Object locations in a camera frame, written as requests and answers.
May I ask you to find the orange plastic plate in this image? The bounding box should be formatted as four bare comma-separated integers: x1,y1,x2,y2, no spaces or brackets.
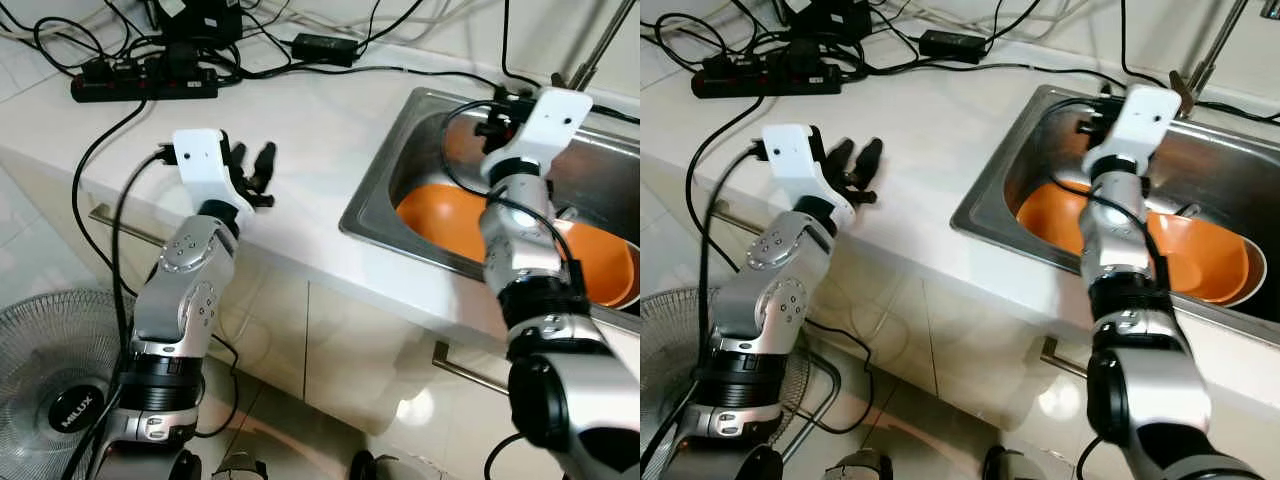
1015,180,1253,306
395,183,641,309

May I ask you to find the stainless steel sink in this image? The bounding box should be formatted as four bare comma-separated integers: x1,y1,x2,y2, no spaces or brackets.
338,85,641,336
950,83,1280,346

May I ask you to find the steel faucet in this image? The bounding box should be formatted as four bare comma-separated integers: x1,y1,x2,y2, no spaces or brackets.
1170,0,1251,116
550,0,636,96

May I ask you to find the black power strip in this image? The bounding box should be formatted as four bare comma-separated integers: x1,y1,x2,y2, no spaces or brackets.
690,57,843,99
70,60,221,103

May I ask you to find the black power adapter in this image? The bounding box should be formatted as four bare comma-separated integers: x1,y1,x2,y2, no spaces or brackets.
292,33,361,68
918,28,989,64

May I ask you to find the black charger unit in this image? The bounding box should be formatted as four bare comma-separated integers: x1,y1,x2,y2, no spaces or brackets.
150,0,244,46
780,0,871,43

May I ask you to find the white ceramic bowl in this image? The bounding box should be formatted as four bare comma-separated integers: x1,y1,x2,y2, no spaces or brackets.
1235,250,1261,306

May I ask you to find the grey floor fan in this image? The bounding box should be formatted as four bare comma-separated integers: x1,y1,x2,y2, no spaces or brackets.
0,288,136,480
640,290,811,471

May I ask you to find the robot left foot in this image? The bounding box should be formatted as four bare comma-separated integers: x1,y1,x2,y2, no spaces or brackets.
835,448,896,480
215,452,269,480

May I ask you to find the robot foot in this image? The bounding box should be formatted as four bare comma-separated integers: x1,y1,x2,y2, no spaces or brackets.
215,452,269,480
835,448,896,480
350,450,421,480
985,445,1051,480

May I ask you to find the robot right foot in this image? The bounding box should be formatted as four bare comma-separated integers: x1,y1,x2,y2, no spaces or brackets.
350,450,421,480
985,445,1051,480

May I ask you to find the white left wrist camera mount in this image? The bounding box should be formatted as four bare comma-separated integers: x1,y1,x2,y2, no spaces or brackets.
760,123,839,211
170,128,246,216

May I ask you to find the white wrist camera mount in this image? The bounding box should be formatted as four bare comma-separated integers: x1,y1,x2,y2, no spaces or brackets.
170,128,246,216
1082,85,1183,181
760,123,839,211
480,88,594,186

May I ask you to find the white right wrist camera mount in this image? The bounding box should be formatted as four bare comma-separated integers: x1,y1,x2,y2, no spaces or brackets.
480,88,594,186
1082,85,1183,181

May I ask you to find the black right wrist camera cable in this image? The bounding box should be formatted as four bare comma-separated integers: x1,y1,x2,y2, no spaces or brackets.
440,98,586,291
1045,95,1171,291

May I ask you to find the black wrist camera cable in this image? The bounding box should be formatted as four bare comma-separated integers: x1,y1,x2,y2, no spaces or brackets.
697,145,769,331
440,98,586,291
1045,95,1171,291
108,150,179,331

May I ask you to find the steel cabinet handle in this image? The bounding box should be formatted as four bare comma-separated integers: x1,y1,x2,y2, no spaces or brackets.
432,340,511,396
88,203,166,246
710,200,771,237
1040,337,1091,379

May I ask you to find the black left wrist camera cable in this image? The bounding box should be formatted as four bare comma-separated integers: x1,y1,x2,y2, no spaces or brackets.
108,150,179,331
697,145,769,331

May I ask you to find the black power strip cable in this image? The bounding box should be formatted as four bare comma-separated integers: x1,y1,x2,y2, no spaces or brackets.
690,95,766,206
72,98,149,301

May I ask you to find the thin black fan cable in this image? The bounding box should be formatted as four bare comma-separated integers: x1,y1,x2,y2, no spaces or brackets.
805,320,871,436
195,335,241,439

